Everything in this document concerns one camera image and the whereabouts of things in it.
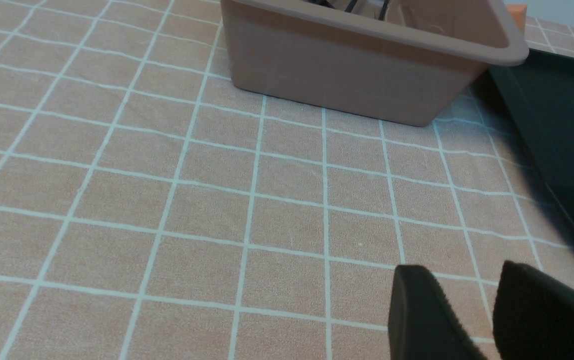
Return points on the pink checkered tablecloth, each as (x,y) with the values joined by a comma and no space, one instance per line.
(150,210)

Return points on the dark chopstick in bin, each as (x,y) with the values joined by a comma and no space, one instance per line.
(351,6)
(383,10)

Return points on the orange cube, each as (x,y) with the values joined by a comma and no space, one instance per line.
(518,12)

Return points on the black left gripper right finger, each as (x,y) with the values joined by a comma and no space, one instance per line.
(533,315)

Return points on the brown plastic bin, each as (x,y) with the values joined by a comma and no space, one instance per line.
(406,69)

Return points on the black rectangular tray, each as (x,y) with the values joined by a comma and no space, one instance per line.
(539,96)

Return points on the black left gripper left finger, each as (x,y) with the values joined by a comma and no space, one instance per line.
(422,324)

